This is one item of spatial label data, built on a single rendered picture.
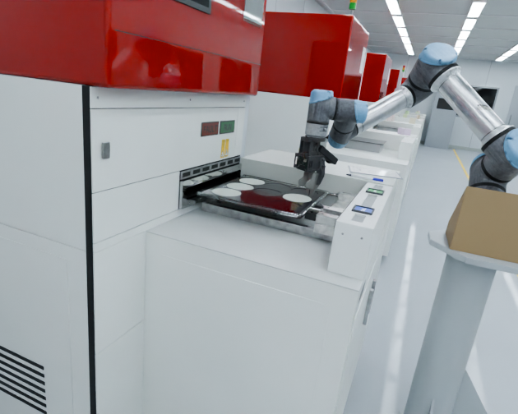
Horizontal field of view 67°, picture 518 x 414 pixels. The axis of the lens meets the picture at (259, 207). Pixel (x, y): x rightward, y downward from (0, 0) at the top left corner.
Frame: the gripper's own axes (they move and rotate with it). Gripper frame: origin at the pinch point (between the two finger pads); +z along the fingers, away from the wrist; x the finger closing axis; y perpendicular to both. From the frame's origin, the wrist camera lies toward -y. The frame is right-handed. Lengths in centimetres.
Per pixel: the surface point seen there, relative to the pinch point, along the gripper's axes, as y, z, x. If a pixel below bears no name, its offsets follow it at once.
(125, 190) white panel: 66, -5, -3
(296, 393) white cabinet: 32, 45, 37
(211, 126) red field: 28.7, -19.0, -24.6
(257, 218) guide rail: 22.8, 7.7, -0.4
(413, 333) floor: -98, 92, 1
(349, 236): 24.1, -1.2, 38.6
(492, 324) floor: -155, 92, 20
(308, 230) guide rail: 13.8, 7.5, 14.8
